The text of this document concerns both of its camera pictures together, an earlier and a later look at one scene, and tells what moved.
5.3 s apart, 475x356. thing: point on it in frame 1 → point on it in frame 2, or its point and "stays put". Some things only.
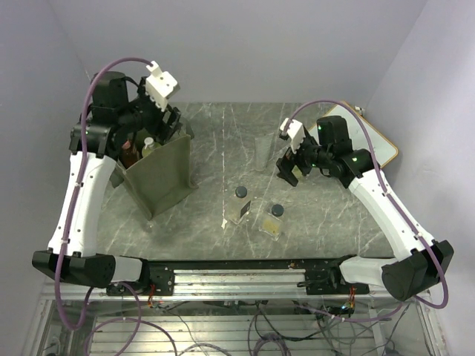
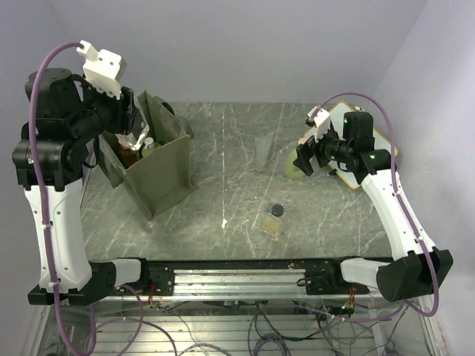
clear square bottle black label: x=239 y=205 → x=140 y=128
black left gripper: x=159 y=124 → x=122 y=107
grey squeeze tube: x=263 y=147 stays put
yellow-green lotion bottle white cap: x=149 y=146 stays put
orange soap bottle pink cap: x=129 y=155 stays put
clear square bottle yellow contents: x=272 y=224 stays put
